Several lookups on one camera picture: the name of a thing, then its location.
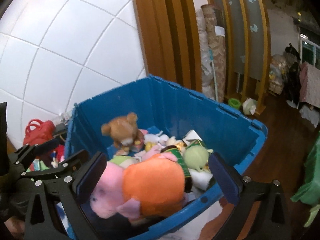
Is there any brown bear plush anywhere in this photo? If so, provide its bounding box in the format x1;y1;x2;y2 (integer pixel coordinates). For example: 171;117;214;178
101;112;144;155

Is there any pig plush orange dress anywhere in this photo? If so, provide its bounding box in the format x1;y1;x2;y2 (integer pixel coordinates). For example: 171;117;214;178
89;152;188;220

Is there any pink pig plush red dress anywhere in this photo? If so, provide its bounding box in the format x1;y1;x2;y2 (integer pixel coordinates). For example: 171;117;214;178
38;145;65;167

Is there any red bear-face handbag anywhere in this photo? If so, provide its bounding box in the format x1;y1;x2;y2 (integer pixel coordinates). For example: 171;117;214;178
23;119;55;146

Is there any light green round plush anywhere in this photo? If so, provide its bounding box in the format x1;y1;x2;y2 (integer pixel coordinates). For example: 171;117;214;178
183;145;213;172

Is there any green printed box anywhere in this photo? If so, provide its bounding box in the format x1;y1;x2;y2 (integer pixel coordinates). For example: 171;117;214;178
161;137;213;192

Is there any green plastic cup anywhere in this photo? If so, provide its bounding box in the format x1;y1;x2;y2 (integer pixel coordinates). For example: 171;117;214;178
228;98;241;110

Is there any blue plastic storage bin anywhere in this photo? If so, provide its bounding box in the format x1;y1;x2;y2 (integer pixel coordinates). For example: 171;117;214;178
63;74;269;240

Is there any wooden glass door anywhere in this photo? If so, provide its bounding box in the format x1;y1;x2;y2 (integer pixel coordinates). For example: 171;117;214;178
208;0;271;116

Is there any rolled patterned carpet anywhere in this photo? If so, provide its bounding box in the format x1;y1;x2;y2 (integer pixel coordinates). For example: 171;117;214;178
196;4;226;102

